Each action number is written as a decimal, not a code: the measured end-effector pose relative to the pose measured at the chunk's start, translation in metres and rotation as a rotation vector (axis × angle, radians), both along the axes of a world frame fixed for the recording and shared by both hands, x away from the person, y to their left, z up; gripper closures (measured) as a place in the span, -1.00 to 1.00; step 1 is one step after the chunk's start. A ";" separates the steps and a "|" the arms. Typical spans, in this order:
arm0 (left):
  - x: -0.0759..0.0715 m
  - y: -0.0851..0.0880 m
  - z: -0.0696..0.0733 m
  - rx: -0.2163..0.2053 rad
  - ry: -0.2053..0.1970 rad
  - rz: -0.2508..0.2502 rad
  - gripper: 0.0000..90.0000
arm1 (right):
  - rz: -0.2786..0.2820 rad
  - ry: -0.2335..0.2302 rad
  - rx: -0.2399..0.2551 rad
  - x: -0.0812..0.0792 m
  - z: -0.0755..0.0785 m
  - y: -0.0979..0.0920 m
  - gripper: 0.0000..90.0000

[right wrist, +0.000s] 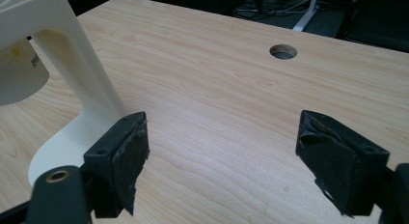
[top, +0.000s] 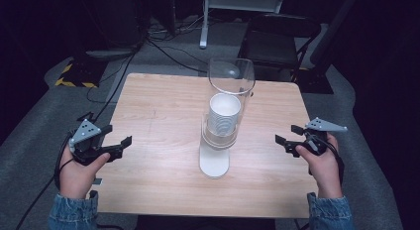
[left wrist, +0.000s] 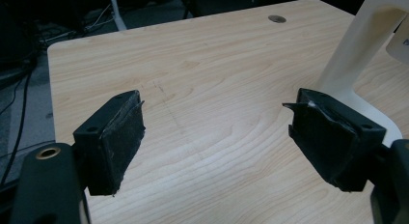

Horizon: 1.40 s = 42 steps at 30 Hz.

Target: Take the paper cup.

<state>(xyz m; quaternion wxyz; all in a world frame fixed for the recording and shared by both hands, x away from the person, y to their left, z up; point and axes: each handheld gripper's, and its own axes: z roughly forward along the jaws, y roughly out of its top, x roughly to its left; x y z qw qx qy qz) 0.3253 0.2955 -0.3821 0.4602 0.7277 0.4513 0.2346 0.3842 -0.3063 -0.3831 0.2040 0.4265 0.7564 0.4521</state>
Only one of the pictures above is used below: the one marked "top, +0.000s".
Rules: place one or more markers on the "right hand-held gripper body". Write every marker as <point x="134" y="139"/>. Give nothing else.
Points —
<point x="317" y="137"/>

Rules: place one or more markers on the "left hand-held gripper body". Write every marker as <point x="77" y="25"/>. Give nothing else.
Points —
<point x="86" y="133"/>

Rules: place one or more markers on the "person's right hand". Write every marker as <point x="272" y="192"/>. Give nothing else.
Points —
<point x="325" y="172"/>

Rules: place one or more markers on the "person's left hand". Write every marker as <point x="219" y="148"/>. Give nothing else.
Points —
<point x="77" y="177"/>

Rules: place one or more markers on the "stack of white paper cups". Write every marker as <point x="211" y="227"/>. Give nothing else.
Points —
<point x="224" y="114"/>

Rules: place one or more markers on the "clear cup dispenser white base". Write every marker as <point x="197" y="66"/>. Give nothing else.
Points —
<point x="214" y="162"/>

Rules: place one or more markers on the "black folding chair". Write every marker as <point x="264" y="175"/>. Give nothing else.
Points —
<point x="272" y="46"/>

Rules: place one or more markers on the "dark slanted stand with base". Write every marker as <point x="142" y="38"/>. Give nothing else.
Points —
<point x="325" y="41"/>

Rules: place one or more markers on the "white metal stand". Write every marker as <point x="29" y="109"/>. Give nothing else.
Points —
<point x="237" y="2"/>

